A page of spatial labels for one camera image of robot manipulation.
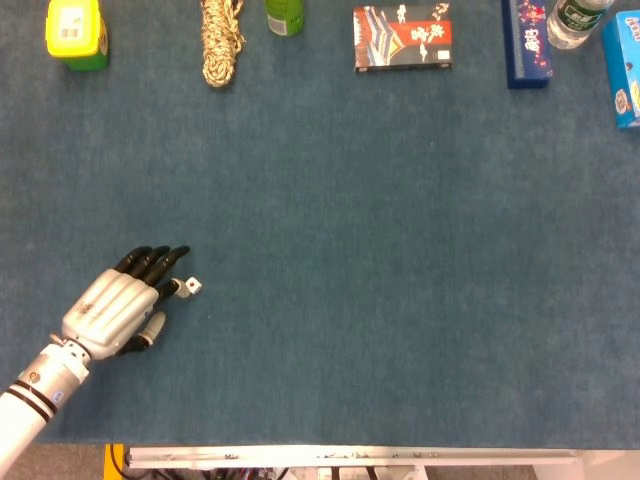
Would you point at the clear plastic water bottle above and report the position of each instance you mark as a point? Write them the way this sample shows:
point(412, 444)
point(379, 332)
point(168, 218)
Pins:
point(572, 22)

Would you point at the aluminium frame rail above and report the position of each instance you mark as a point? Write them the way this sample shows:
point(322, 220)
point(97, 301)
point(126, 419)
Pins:
point(350, 456)

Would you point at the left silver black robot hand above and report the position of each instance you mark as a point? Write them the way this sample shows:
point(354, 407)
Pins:
point(120, 305)

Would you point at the green bottle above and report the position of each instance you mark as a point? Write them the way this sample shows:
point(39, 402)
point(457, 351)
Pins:
point(284, 17)

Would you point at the blue felt table cloth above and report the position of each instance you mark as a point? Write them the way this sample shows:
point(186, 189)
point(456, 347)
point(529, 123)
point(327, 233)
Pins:
point(350, 225)

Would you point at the light blue snack box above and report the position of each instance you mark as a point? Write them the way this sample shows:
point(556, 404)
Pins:
point(623, 70)

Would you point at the dark blue tall box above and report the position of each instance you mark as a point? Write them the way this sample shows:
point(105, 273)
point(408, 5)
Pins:
point(527, 45)

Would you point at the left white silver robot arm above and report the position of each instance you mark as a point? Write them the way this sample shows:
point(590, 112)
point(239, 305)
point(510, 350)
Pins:
point(40, 390)

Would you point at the white die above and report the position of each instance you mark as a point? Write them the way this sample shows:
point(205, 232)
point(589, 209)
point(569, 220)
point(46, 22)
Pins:
point(193, 285)

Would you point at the yellow lidded green container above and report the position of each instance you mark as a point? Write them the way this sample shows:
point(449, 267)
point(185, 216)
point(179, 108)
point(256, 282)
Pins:
point(75, 30)

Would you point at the red black printed box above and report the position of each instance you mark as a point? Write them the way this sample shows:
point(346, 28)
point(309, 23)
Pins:
point(403, 37)

